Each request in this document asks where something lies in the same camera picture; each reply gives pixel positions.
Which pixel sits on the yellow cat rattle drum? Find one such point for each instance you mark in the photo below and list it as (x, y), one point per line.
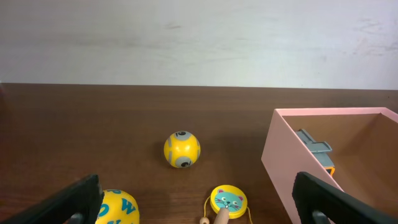
(228, 202)

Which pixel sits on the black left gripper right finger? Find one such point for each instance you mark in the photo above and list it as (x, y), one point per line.
(319, 202)

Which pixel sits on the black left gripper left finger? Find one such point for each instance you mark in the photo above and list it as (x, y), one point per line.
(80, 202)

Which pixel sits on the yellow grey toy truck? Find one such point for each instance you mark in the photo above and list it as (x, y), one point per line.
(319, 149)

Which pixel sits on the yellow ball with grey eyes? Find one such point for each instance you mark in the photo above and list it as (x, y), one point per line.
(182, 149)

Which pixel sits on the yellow ball with blue letters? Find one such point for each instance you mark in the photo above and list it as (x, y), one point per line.
(118, 207)

